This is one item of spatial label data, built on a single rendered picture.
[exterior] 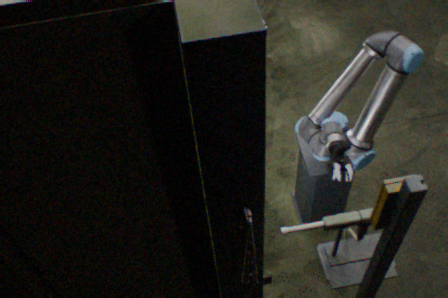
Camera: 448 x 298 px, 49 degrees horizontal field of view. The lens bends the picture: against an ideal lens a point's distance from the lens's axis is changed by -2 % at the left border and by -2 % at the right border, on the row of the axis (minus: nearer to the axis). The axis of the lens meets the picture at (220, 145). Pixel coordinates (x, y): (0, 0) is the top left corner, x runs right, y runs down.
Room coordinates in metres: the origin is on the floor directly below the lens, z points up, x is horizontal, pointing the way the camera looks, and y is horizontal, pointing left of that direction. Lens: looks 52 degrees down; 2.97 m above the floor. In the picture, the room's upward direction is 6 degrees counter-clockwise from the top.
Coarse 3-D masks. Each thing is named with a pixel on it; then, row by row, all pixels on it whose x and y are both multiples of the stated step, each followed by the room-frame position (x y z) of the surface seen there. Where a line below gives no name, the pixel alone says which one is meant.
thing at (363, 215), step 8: (368, 208) 1.02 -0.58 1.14; (328, 216) 1.00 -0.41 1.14; (336, 216) 0.99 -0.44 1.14; (344, 216) 0.99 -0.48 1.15; (352, 216) 0.98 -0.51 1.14; (360, 216) 0.98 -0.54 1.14; (368, 216) 0.98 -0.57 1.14; (304, 224) 0.98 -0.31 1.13; (312, 224) 0.97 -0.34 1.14; (320, 224) 0.97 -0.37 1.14; (328, 224) 0.96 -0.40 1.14; (336, 224) 0.96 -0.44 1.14; (344, 224) 0.96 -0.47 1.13; (352, 224) 0.96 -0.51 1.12; (368, 224) 0.98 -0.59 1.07; (288, 232) 0.95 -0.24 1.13; (360, 232) 0.98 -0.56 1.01
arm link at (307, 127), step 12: (372, 36) 1.75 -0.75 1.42; (384, 36) 1.71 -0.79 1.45; (372, 48) 1.70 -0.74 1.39; (360, 60) 1.69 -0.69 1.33; (372, 60) 1.68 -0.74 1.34; (348, 72) 1.67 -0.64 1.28; (360, 72) 1.65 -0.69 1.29; (336, 84) 1.65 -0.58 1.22; (348, 84) 1.63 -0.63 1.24; (336, 96) 1.61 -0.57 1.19; (324, 108) 1.58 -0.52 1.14; (336, 108) 1.58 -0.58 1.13; (300, 120) 1.59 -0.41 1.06; (312, 120) 1.56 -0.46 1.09; (300, 132) 1.54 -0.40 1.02; (312, 132) 1.51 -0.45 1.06
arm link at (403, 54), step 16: (384, 48) 1.67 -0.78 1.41; (400, 48) 1.63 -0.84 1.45; (416, 48) 1.60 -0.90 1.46; (400, 64) 1.58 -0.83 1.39; (416, 64) 1.58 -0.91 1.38; (384, 80) 1.59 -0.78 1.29; (400, 80) 1.56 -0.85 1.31; (384, 96) 1.56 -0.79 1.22; (368, 112) 1.56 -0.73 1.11; (384, 112) 1.54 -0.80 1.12; (368, 128) 1.52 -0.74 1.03; (352, 144) 1.51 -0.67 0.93; (368, 144) 1.50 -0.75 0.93; (352, 160) 1.46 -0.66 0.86; (368, 160) 1.48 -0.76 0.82
